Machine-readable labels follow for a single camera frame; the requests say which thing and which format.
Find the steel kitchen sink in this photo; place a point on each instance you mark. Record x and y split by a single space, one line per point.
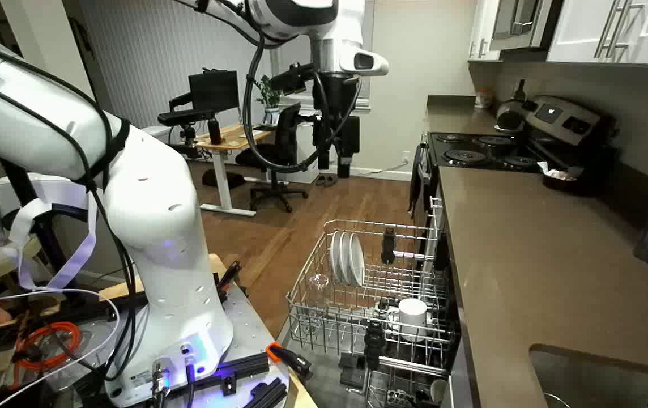
603 378

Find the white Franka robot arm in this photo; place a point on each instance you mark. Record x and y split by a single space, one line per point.
151 206

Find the small black dish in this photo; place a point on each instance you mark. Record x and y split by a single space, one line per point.
562 175

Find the black office chair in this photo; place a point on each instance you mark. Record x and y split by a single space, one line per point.
280 161

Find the green potted plant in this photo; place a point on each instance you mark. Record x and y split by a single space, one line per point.
269 93

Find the narrow white upper cabinet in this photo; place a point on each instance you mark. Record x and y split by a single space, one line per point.
483 30

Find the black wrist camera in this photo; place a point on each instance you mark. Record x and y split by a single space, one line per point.
293 79

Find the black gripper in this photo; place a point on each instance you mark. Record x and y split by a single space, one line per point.
337 98

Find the small black tool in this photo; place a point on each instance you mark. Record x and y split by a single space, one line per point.
228 278

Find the clear glass cup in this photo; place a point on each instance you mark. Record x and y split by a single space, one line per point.
319 282

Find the wooden desk white legs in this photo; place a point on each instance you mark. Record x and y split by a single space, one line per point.
226 150

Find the black clamp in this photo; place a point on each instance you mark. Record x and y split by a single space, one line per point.
269 393
245 367

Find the black and silver stove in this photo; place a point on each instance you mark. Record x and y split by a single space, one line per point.
483 156

